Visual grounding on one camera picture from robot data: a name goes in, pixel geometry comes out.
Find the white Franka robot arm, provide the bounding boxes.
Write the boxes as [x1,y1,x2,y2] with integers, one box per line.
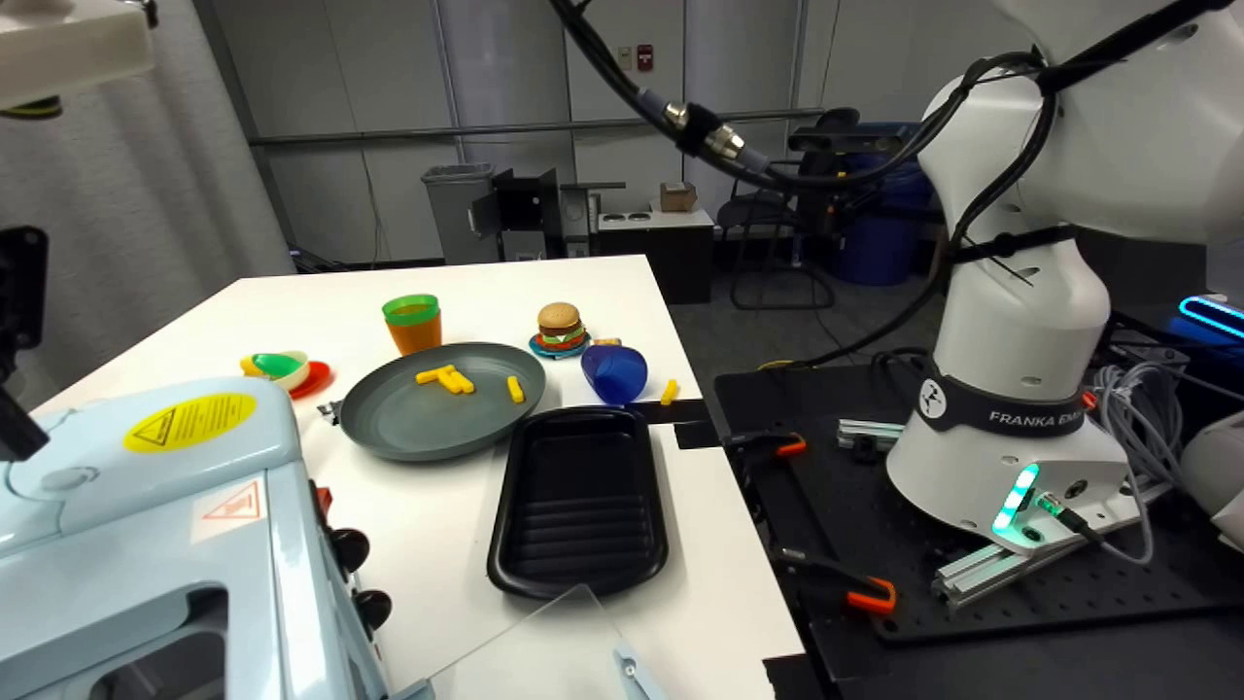
[884,0,1244,554]

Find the light blue breakfast maker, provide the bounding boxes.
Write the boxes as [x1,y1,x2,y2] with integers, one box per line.
[0,372,677,700]

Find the blue plastic cup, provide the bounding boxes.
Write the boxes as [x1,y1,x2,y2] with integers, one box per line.
[579,346,649,410]

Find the yellow toy fry on table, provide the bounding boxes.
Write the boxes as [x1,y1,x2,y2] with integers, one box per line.
[658,377,681,410]

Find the toy hamburger on teal plate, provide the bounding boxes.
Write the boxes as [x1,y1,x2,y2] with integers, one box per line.
[527,304,589,357]

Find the single yellow fry on plate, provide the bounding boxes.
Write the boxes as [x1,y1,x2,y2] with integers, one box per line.
[503,372,523,405]

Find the yellow toy fries on plate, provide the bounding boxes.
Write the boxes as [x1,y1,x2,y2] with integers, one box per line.
[411,365,475,397]

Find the black baking tray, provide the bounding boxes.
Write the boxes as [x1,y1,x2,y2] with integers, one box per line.
[485,410,669,599]

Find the orange clamp near table corner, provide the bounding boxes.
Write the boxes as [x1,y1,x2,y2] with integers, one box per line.
[724,431,809,484]

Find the black perforated base board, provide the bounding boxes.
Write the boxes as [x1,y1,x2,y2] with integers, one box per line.
[715,365,1244,645]

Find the grey cabinet in background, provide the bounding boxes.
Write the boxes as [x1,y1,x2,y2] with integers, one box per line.
[422,162,496,266]

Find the grey round plate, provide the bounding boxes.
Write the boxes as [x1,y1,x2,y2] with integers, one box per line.
[338,342,544,463]

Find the blue bin in background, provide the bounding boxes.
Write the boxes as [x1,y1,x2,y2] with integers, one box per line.
[831,169,936,287]

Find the toy food slices plate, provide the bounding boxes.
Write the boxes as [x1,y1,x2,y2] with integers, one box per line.
[240,352,332,400]

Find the orange clamp on breadboard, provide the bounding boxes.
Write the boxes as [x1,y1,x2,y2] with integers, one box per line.
[773,547,896,619]

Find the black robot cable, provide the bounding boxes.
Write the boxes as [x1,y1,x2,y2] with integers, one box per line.
[547,0,1236,372]

